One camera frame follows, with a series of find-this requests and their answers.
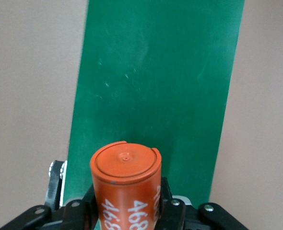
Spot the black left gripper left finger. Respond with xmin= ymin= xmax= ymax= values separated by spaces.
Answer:
xmin=0 ymin=184 xmax=101 ymax=230

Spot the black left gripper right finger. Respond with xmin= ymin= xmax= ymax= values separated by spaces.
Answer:
xmin=155 ymin=177 xmax=250 ymax=230

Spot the orange cylinder white 4680 print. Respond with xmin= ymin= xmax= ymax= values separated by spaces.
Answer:
xmin=90 ymin=140 xmax=162 ymax=230

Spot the green conveyor belt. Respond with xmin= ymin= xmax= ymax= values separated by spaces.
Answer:
xmin=47 ymin=0 xmax=246 ymax=216

